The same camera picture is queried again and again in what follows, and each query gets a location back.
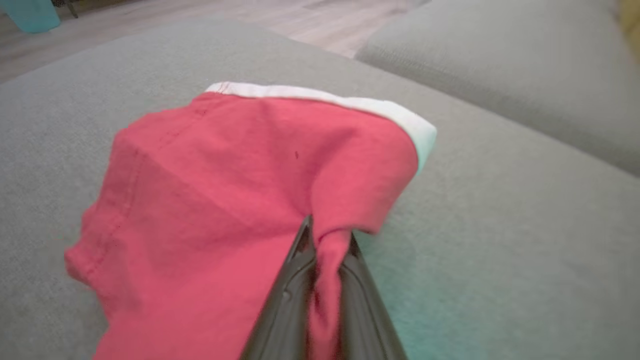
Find grey fabric sofa seat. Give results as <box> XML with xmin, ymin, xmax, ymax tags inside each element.
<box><xmin>355</xmin><ymin>0</ymin><xmax>640</xmax><ymax>178</ymax></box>

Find teal cloth object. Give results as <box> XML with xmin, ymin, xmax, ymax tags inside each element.
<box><xmin>0</xmin><ymin>0</ymin><xmax>62</xmax><ymax>34</ymax></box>

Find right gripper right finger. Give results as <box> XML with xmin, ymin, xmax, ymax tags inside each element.
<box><xmin>340</xmin><ymin>232</ymin><xmax>408</xmax><ymax>360</ymax></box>

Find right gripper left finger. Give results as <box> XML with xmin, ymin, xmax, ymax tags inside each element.
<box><xmin>239</xmin><ymin>215</ymin><xmax>317</xmax><ymax>360</ymax></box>

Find dark furniture leg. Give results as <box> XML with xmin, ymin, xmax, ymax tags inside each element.
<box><xmin>50</xmin><ymin>0</ymin><xmax>81</xmax><ymax>20</ymax></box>

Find grey fabric sofa ottoman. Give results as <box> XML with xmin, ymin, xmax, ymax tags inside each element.
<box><xmin>0</xmin><ymin>20</ymin><xmax>640</xmax><ymax>360</ymax></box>

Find red shorts with white stripe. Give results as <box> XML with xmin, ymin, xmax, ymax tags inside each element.
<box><xmin>64</xmin><ymin>81</ymin><xmax>438</xmax><ymax>360</ymax></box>

